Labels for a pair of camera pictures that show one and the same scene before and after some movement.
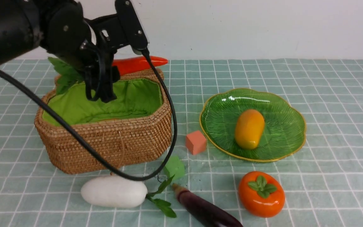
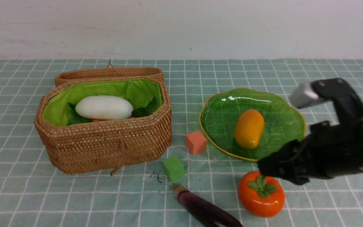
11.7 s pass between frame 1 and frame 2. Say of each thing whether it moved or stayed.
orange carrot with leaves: moved
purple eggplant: stayed
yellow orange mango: stayed
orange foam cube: stayed
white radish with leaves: moved
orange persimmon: stayed
